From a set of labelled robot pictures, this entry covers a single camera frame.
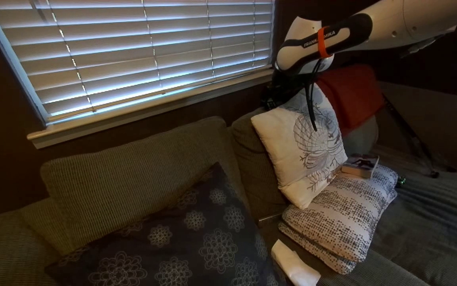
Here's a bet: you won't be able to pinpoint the white folded cloth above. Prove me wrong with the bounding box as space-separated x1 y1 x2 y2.
268 238 322 286

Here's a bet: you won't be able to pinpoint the wooden window sill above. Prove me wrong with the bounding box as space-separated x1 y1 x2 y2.
25 66 274 150

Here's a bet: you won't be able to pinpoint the grey fabric sofa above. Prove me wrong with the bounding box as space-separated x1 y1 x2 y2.
0 77 457 286

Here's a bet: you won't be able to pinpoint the black tripod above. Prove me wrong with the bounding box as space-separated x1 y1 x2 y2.
380 93 457 179

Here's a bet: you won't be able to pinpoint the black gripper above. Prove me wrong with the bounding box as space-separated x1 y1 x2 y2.
260 55 323 107

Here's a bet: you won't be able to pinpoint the orange cable strap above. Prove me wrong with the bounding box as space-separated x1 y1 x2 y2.
315 25 331 60

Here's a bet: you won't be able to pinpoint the white speckled pillow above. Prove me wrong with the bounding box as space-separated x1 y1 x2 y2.
276 161 399 276

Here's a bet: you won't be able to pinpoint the small paperback book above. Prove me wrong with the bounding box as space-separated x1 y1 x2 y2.
339 152 380 180

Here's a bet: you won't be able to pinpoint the dark grey floral pillow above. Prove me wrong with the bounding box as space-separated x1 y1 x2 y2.
44 161 288 286

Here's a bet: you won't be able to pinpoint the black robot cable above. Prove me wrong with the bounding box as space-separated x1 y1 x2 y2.
303 55 325 131

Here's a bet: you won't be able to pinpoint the white window blinds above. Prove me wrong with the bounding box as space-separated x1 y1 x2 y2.
0 0 276 126

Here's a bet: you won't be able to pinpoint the red blanket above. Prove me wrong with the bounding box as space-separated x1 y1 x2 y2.
314 61 387 133

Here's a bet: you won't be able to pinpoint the white shell print pillow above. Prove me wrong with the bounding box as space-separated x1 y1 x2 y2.
249 84 349 211

